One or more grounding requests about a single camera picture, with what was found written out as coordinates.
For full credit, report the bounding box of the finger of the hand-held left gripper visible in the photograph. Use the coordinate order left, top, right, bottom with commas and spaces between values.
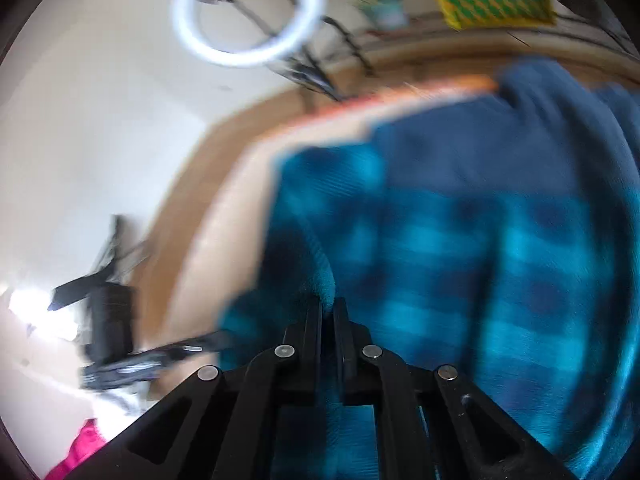
145, 330, 237, 367

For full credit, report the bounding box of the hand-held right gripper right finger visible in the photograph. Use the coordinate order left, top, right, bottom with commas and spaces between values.
332, 297, 576, 480

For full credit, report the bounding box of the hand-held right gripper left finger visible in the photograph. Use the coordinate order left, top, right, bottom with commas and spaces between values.
65, 296, 325, 480

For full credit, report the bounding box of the blue plaid fleece jacket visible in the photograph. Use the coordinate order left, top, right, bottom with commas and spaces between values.
217, 57, 640, 480

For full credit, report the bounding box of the black folding stand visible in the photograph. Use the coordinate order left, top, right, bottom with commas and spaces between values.
92, 214, 153, 286

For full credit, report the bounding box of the pink cloth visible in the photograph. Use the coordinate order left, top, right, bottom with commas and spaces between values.
42, 417, 108, 480

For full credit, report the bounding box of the bed mattress with beige sheet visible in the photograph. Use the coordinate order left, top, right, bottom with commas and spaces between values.
165, 74, 501, 361

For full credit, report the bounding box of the black tripod stand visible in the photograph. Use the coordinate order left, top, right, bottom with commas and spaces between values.
197, 0, 351, 103

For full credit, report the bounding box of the teal plant pot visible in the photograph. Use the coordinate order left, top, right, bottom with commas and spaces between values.
352, 0, 408, 31

